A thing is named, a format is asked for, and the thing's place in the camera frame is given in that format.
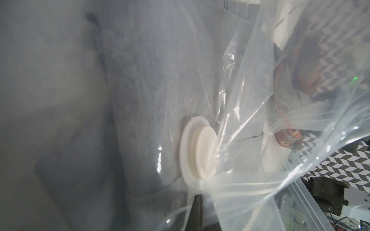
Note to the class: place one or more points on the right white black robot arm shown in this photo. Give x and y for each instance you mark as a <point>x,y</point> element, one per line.
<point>348,208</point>

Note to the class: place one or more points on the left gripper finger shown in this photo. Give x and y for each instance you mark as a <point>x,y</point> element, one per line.
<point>195,219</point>

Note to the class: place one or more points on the plaid flannel shirt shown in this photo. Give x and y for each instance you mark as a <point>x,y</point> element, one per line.
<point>296,79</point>

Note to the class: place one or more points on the white vacuum bag valve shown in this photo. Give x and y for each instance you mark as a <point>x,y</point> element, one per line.
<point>197,147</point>

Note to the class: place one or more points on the clear plastic vacuum bag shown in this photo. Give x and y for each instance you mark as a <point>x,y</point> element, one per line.
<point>250,169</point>

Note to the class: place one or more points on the dark grey garment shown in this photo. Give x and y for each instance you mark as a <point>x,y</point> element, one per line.
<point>95,96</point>

